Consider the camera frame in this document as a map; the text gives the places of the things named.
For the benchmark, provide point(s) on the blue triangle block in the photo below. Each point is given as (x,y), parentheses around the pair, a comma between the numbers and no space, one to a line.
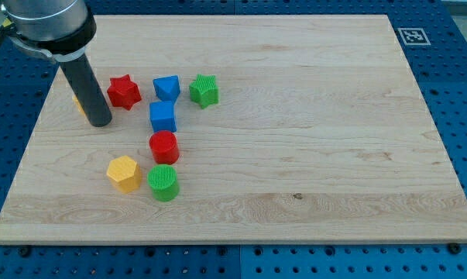
(167,88)

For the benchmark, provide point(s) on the wooden board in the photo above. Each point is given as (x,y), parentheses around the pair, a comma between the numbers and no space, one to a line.
(321,136)

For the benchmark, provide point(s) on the yellow block behind rod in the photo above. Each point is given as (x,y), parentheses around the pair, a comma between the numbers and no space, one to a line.
(78,105)

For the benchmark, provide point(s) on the yellow hexagon block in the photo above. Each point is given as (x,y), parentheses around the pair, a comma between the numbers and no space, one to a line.
(124,174)

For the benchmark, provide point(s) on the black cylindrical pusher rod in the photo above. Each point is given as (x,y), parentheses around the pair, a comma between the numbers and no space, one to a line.
(86,88)

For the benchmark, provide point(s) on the white fiducial marker tag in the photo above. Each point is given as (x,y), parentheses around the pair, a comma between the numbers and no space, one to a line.
(412,36)

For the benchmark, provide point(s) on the green star block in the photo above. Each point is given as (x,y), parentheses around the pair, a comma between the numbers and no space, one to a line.
(204,90)

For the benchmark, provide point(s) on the red star block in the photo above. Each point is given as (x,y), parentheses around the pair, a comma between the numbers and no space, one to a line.
(123,92)

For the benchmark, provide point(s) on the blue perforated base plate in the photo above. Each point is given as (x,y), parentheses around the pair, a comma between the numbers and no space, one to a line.
(440,70)

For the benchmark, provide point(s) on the red cylinder block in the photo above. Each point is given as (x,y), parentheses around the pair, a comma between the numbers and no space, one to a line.
(164,147)

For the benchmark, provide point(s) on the blue cube block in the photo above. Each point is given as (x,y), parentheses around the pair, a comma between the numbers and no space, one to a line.
(162,116)

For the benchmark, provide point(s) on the green cylinder block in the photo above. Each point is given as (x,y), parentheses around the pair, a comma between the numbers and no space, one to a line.
(162,180)

